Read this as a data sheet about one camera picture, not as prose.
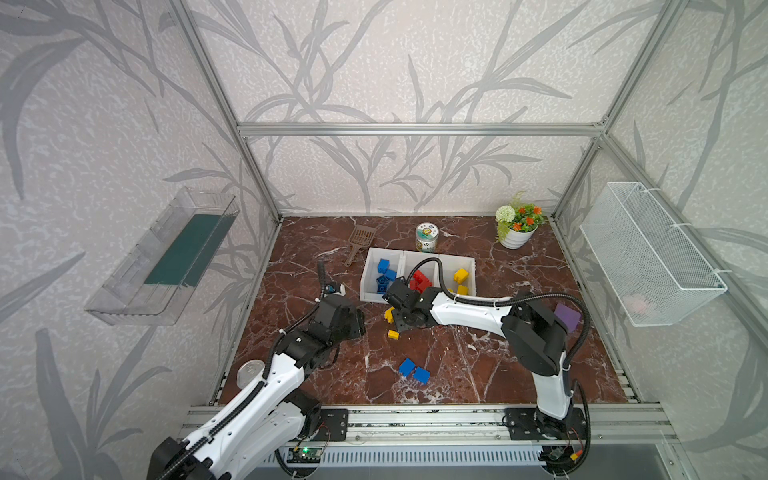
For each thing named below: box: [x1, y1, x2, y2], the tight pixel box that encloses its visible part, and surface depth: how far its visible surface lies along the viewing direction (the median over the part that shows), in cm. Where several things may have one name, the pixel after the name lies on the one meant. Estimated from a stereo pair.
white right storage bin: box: [433, 254, 477, 297], surface depth 101 cm
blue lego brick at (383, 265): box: [377, 258, 390, 274], surface depth 106 cm
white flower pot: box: [500, 226, 538, 250], surface depth 108 cm
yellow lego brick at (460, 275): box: [453, 268, 469, 284], surface depth 101 cm
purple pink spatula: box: [554, 303, 582, 333], surface depth 96 cm
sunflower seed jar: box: [415, 222, 439, 253], surface depth 107 cm
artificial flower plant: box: [495, 192, 544, 242], surface depth 104 cm
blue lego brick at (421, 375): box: [414, 366, 431, 385], surface depth 84 cm
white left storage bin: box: [360, 247, 405, 305], surface depth 101 cm
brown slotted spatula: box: [344, 224, 377, 267], surface depth 117 cm
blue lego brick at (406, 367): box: [398, 357, 416, 377], surface depth 84 cm
